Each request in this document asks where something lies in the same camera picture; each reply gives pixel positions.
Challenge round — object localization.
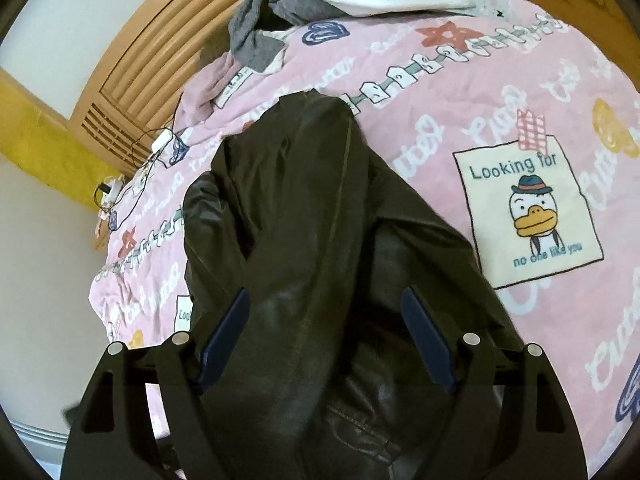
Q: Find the dark leather jacket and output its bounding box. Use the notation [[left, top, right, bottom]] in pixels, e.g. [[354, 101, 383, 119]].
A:
[[182, 89, 526, 480]]

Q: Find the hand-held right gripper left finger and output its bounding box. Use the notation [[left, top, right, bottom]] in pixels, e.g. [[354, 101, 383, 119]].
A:
[[60, 287, 251, 480]]

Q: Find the yellow wall padding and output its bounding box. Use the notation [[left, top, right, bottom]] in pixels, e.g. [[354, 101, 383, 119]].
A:
[[0, 67, 126, 211]]

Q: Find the mauve pink garment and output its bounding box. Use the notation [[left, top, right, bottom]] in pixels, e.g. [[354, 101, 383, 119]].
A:
[[177, 52, 261, 126]]

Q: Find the grey garment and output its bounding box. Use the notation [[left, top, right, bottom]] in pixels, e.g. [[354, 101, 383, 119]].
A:
[[229, 0, 346, 73]]

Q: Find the wooden slatted headboard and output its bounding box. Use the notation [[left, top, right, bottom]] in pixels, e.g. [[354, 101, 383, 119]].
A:
[[67, 0, 273, 183]]

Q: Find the white charger with cables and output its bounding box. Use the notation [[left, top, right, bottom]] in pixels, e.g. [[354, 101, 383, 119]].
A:
[[95, 175, 126, 216]]

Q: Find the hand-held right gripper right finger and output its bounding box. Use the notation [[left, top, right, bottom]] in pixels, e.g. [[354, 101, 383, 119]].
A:
[[400, 286, 588, 480]]

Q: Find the pink printed blanket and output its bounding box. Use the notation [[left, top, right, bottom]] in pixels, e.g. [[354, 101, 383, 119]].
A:
[[89, 0, 640, 461]]

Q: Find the black cable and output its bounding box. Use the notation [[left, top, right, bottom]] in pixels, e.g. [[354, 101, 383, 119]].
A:
[[95, 95, 191, 211]]

